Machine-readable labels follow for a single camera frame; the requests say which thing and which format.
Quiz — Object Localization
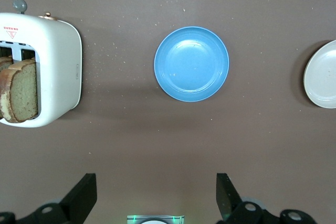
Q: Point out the white toaster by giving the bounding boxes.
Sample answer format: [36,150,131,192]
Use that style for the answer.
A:
[0,0,83,129]

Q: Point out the blue plate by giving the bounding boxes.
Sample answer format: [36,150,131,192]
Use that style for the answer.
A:
[153,26,230,103]

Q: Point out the beige plate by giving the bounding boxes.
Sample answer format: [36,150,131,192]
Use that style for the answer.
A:
[303,39,336,109]

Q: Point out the brown bread slice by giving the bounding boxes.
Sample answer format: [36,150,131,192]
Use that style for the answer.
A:
[0,55,14,78]
[0,59,39,124]

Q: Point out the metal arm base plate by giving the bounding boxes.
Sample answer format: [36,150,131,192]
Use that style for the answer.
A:
[127,215,185,224]

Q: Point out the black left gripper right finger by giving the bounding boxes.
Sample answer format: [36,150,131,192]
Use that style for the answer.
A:
[216,173,317,224]

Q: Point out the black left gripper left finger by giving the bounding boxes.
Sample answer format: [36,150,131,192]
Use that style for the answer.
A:
[0,173,98,224]

